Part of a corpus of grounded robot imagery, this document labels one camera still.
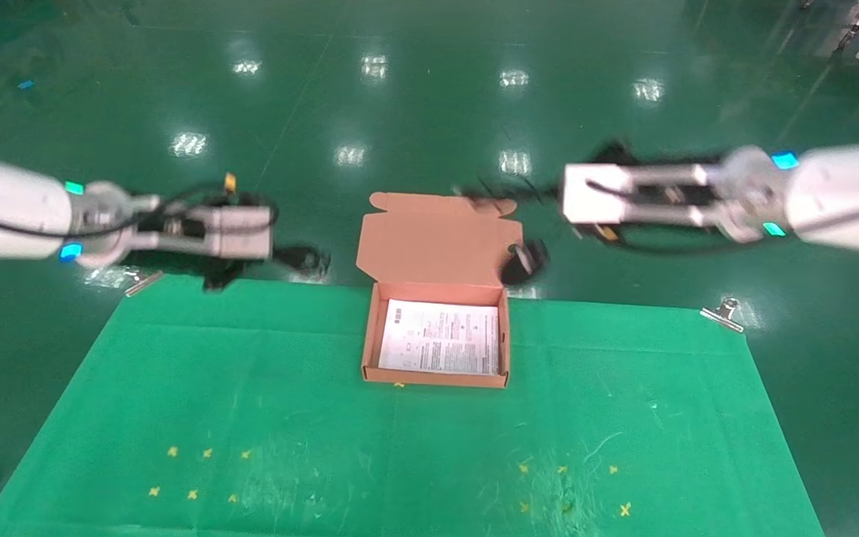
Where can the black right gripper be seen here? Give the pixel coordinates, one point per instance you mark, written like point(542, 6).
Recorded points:
point(661, 231)

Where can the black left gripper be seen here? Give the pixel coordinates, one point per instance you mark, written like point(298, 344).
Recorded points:
point(176, 261)

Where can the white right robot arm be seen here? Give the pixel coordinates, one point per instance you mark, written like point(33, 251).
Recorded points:
point(847, 190)

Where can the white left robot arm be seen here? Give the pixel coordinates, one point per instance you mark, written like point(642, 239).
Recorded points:
point(4, 212)

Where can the brown cardboard box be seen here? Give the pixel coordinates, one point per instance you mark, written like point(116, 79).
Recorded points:
point(437, 246)

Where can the silver metal clamp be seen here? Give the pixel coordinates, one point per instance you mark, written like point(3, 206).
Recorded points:
point(142, 281)
point(724, 315)

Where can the white printed instruction sheet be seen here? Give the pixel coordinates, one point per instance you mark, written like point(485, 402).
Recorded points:
point(441, 339)

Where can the green table cloth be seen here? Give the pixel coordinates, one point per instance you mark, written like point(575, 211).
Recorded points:
point(414, 447)

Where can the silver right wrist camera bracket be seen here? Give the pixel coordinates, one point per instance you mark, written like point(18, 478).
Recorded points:
point(593, 194)

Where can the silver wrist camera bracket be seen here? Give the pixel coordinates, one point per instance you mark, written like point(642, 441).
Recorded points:
point(593, 194)
point(239, 231)

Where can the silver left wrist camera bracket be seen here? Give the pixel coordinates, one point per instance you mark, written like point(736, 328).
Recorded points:
point(239, 231)

